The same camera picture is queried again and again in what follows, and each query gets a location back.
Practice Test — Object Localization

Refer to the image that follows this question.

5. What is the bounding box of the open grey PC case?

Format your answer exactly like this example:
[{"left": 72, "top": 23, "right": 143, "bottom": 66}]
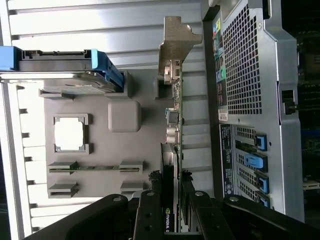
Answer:
[{"left": 201, "top": 0, "right": 320, "bottom": 224}]

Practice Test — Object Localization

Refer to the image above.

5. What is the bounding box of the silver CPU chip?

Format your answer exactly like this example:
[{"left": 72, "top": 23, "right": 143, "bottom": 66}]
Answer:
[{"left": 53, "top": 116, "right": 85, "bottom": 151}]

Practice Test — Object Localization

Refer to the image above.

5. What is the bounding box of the green motherboard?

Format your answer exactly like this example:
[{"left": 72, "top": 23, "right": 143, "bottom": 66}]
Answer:
[{"left": 298, "top": 37, "right": 320, "bottom": 201}]

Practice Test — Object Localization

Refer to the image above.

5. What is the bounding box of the hard disk in blue carrier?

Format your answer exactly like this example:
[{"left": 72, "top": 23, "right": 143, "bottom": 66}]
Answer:
[{"left": 0, "top": 46, "right": 126, "bottom": 95}]

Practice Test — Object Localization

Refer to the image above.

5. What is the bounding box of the green RAM stick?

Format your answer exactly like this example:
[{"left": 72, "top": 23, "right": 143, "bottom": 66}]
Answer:
[{"left": 48, "top": 165, "right": 141, "bottom": 174}]

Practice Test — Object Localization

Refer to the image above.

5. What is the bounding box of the grey plastic parts rack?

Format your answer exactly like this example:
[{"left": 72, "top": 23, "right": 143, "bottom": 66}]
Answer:
[{"left": 38, "top": 69, "right": 176, "bottom": 201}]

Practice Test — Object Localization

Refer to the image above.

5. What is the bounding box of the blue card retention latch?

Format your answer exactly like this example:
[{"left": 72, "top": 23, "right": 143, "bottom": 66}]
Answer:
[
  {"left": 244, "top": 153, "right": 269, "bottom": 173},
  {"left": 256, "top": 174, "right": 270, "bottom": 194},
  {"left": 254, "top": 134, "right": 268, "bottom": 151},
  {"left": 256, "top": 191, "right": 271, "bottom": 208}
]

